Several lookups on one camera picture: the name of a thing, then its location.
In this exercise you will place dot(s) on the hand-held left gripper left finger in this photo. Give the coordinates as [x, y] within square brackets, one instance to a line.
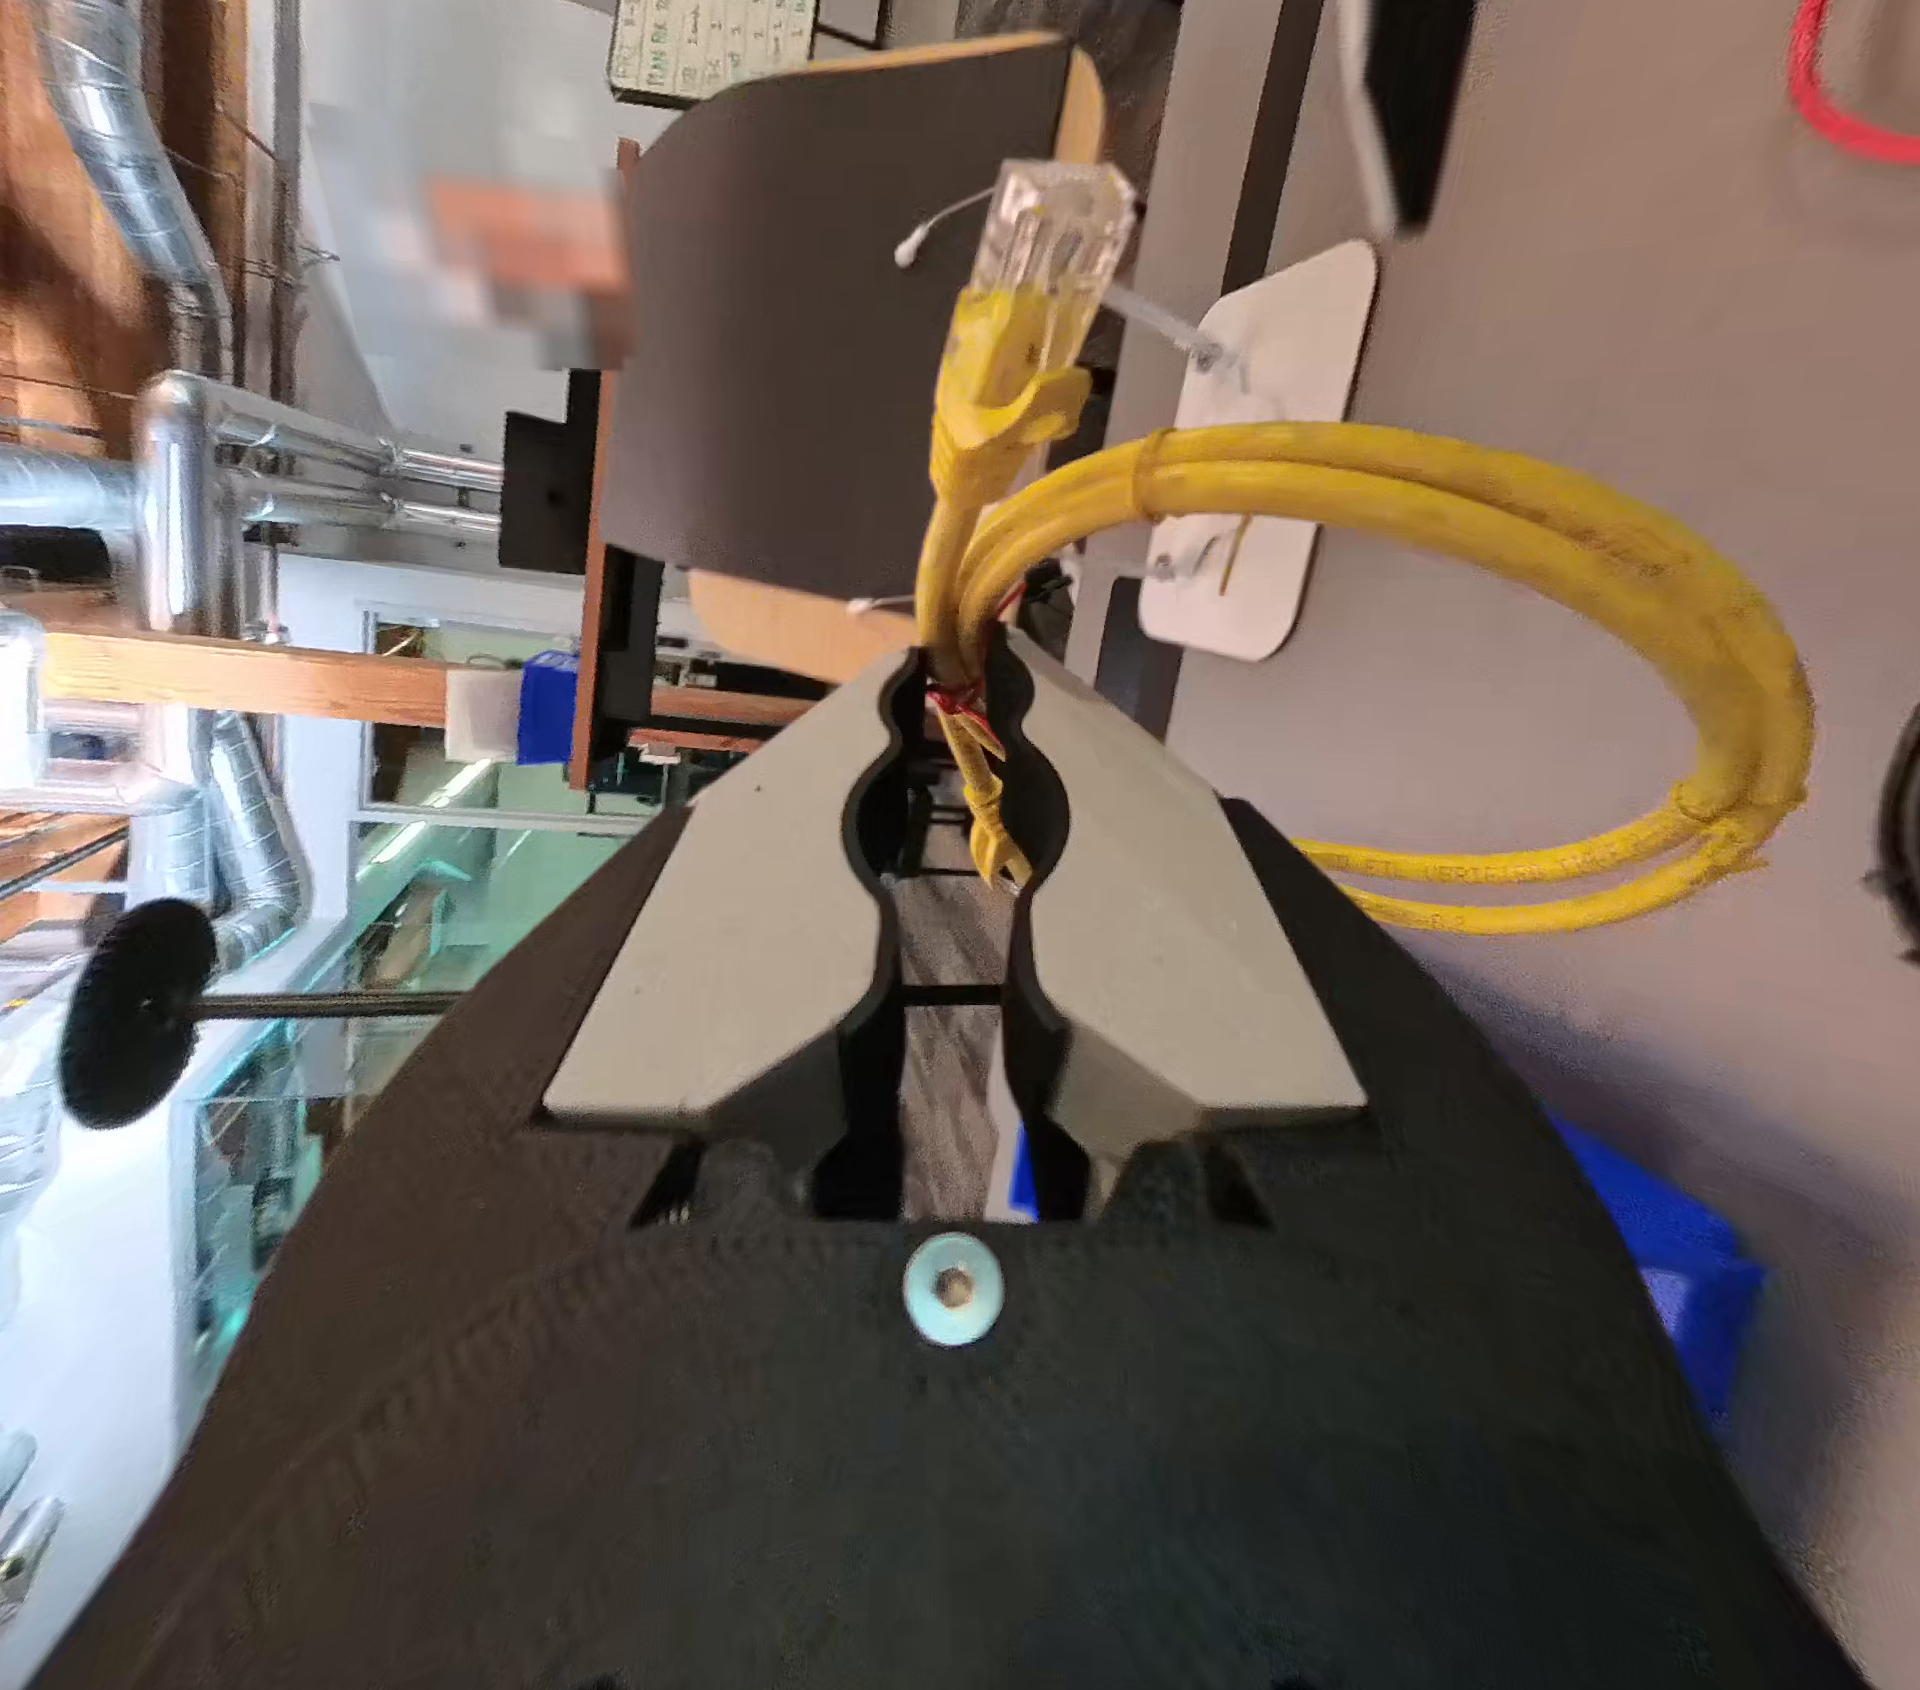
[721, 955]

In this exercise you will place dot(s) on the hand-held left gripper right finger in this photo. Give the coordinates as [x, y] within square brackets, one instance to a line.
[1184, 955]

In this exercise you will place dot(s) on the blue bin with black divider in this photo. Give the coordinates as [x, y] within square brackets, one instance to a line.
[1665, 1271]

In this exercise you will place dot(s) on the blue storage bin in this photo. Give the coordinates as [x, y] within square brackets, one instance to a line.
[549, 714]

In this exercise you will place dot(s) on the black round disc on rod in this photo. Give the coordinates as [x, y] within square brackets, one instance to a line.
[134, 1015]

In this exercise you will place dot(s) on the black board with wooden edge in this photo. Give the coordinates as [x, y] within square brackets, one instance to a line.
[824, 341]

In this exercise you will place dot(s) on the whiteboard on black stand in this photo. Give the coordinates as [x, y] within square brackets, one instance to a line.
[713, 32]

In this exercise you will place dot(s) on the wooden post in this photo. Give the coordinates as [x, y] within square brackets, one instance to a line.
[224, 678]

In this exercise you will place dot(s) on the silver ventilation duct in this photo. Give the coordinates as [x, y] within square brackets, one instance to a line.
[105, 115]

